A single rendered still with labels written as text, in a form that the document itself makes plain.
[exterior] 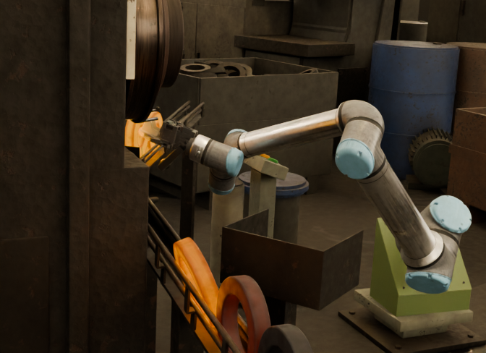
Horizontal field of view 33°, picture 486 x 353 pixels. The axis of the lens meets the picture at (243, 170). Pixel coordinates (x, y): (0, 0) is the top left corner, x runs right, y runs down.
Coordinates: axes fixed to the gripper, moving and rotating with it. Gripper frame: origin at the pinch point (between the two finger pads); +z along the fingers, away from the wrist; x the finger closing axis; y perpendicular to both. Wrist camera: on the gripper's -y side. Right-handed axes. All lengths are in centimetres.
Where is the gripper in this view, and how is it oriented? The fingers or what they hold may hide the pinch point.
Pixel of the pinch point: (137, 130)
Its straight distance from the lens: 281.8
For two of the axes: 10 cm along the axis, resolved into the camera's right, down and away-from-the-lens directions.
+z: -9.2, -3.6, 1.3
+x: -2.2, 2.2, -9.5
